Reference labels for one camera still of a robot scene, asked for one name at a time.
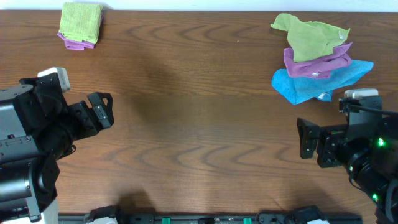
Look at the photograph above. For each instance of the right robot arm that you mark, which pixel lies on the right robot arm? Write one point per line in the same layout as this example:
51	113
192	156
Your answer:
366	146

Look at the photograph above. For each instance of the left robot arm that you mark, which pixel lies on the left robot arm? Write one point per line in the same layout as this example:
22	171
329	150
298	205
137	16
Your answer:
29	170

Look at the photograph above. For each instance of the blue cloth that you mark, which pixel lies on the blue cloth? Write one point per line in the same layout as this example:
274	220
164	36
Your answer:
298	90

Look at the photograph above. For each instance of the light green cloth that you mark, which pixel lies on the light green cloth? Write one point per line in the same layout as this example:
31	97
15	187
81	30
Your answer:
81	8

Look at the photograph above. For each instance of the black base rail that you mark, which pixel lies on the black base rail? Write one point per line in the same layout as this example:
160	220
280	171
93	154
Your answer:
305	215

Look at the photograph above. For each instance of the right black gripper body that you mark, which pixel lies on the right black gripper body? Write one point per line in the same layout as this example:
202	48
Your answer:
334	152

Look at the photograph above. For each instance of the olive green cloth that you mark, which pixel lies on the olive green cloth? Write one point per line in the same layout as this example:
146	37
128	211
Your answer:
312	39

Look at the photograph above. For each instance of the crumpled purple cloth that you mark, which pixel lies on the crumpled purple cloth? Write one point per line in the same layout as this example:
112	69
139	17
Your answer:
319	68

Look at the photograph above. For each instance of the folded purple cloth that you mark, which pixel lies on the folded purple cloth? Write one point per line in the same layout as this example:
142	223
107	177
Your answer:
76	44

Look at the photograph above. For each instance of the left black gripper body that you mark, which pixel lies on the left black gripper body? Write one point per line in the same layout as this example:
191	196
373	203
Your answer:
86	117

